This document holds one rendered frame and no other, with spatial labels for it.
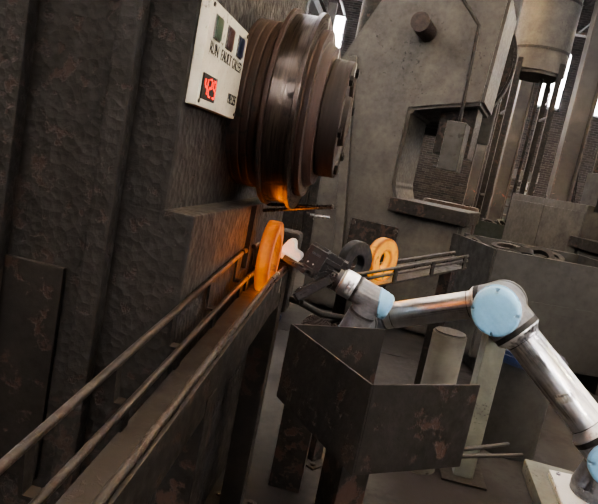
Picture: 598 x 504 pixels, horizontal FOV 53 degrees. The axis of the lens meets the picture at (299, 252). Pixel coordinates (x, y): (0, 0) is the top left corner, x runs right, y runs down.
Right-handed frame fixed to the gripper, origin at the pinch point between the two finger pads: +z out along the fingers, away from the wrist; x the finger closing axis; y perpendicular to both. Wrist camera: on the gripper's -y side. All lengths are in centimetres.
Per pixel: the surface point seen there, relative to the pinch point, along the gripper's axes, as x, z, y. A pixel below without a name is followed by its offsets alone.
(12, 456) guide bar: 110, 1, -9
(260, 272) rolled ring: 21.2, -2.2, -2.2
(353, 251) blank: -33.4, -19.5, 6.1
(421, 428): 75, -40, 3
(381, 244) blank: -45, -27, 11
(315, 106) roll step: 29.3, 4.0, 37.9
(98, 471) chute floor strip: 95, -5, -17
